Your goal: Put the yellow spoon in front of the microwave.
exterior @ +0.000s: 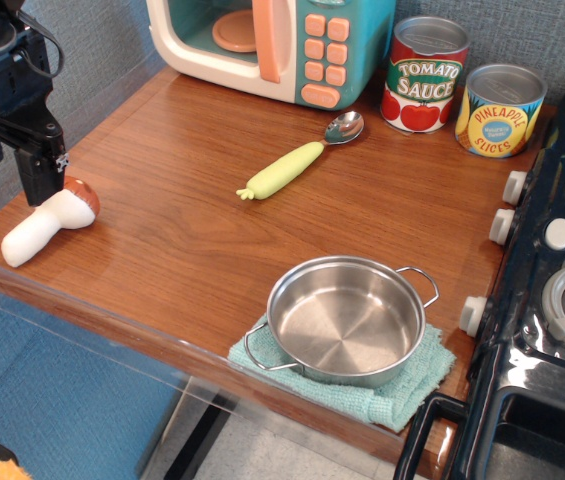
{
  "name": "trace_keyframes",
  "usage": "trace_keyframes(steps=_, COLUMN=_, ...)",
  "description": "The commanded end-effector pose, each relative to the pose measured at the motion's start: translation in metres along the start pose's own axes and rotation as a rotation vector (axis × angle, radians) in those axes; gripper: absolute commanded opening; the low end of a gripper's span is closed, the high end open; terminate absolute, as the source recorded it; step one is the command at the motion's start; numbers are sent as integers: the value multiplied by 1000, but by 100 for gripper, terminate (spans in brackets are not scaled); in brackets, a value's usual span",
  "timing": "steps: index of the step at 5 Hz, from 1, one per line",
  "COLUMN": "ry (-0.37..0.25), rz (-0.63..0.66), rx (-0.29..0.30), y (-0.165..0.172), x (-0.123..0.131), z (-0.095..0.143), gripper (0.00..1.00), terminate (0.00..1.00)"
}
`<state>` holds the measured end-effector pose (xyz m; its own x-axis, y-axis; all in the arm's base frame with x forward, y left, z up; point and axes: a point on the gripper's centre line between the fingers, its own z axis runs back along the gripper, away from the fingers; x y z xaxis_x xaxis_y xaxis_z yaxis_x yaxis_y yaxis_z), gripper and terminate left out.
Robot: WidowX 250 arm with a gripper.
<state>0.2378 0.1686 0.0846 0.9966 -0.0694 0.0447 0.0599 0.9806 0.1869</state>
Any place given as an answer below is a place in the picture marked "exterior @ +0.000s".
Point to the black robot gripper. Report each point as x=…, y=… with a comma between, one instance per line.
x=30, y=58

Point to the yellow handled metal spoon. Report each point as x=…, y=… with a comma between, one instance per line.
x=267, y=182

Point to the orange microwave plate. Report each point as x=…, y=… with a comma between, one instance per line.
x=235, y=32

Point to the teal toy microwave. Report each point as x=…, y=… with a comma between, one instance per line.
x=319, y=54

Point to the plush toy mushroom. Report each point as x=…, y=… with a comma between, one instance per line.
x=76, y=206

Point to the tomato sauce can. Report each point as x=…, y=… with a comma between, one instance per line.
x=427, y=58

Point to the teal dish cloth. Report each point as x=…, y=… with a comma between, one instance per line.
x=391, y=405

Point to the grey stove knob lower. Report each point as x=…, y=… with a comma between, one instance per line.
x=471, y=314

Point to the grey stove knob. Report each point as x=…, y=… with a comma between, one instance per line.
x=514, y=187
x=471, y=314
x=501, y=226

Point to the pineapple slices can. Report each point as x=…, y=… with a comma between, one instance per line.
x=499, y=109

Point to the grey stove knob middle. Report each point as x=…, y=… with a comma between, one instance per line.
x=501, y=226

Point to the grey stove knob upper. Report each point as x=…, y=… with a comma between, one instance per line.
x=514, y=187

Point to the black toy stove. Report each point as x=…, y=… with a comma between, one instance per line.
x=512, y=423

